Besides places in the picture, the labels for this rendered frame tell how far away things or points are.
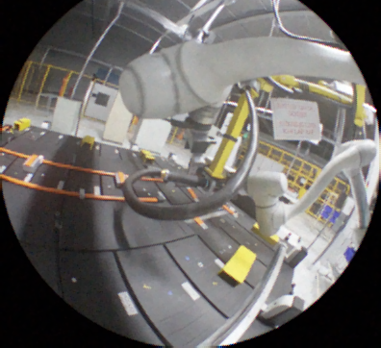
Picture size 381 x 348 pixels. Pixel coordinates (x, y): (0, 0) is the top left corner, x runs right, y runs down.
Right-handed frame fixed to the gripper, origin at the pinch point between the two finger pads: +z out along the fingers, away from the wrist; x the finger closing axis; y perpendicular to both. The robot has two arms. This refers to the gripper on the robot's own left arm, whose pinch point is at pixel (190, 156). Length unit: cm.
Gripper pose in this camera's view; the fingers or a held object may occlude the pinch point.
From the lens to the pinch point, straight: 50.3
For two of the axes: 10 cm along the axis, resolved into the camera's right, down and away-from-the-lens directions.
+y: 9.7, 0.5, 2.4
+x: -1.2, -7.4, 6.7
